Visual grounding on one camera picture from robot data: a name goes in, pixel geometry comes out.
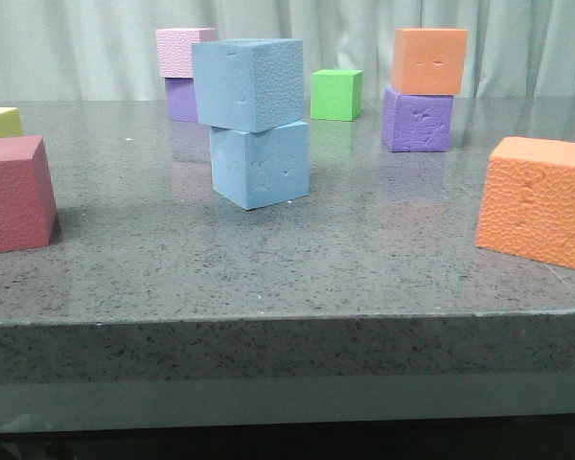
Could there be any light blue foam block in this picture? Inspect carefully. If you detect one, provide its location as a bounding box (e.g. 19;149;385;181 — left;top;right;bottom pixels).
193;38;305;132
210;121;310;210

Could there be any green foam block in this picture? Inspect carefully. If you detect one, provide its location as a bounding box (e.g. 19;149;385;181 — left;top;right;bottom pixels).
310;69;363;122

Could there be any purple foam block under orange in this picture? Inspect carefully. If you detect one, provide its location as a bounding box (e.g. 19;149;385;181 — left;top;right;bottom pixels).
381;87;453;152

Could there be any purple foam block under pink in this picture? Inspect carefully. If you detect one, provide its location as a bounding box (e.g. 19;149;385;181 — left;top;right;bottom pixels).
164;78;197;123

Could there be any orange foam block on purple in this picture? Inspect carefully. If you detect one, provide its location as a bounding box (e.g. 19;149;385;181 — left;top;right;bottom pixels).
391;28;468;96

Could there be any large orange foam block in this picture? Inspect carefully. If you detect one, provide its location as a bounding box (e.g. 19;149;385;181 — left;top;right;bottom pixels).
475;137;575;269

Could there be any large red foam block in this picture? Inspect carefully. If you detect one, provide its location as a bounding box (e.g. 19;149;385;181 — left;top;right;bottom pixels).
0;135;57;253

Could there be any yellow foam block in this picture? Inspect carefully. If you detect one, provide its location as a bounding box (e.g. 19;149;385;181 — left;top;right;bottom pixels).
0;107;24;138

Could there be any grey-green curtain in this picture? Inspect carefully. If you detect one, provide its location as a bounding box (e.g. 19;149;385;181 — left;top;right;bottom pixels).
0;1;575;102

